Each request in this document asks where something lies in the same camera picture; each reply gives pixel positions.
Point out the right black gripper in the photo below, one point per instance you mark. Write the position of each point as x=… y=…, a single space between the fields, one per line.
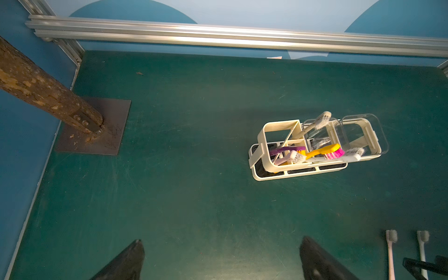
x=414 y=267

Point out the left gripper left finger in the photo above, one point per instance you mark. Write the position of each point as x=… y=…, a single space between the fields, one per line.
x=125 y=266

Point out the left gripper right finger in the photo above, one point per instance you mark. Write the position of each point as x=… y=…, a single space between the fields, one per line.
x=318 y=264

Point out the pale white toothbrush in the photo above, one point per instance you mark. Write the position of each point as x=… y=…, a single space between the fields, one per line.
x=423 y=238

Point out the light pink toothbrush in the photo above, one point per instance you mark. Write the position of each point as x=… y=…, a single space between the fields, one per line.
x=391 y=238

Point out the yellow toothbrush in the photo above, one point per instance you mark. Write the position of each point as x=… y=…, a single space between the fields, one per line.
x=330 y=152

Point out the purple toothbrush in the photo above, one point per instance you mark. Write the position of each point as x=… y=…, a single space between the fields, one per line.
x=279 y=150

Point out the grey white toothbrush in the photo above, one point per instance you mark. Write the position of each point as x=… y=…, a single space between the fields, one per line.
x=320 y=122

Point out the white toothbrush holder rack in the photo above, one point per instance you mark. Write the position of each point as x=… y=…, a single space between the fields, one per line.
x=352 y=131

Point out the pink cherry blossom tree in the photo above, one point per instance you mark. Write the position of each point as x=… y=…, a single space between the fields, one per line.
x=22 y=78

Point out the tree base plate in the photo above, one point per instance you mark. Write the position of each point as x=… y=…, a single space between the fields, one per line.
x=103 y=140

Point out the aluminium frame back bar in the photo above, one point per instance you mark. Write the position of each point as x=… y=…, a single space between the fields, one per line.
x=78 y=28

